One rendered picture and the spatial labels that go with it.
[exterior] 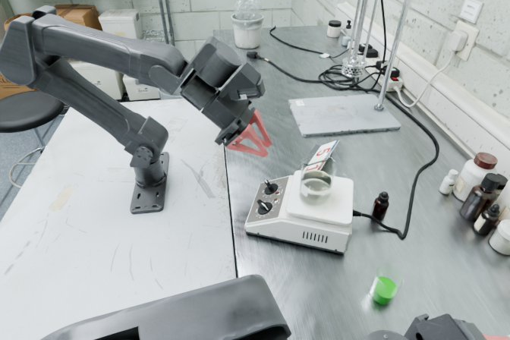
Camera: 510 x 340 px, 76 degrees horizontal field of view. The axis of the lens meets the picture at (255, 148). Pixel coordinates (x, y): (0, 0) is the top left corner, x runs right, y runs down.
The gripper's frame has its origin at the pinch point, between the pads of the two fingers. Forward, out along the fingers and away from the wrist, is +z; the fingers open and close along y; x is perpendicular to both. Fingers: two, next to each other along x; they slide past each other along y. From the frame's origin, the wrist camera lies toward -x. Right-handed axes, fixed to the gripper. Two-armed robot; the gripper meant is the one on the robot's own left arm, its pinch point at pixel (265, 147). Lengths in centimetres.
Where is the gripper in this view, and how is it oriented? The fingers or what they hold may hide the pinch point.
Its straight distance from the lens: 67.0
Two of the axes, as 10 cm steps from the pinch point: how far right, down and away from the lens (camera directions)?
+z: 7.4, 6.2, 2.4
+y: 2.5, -5.9, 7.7
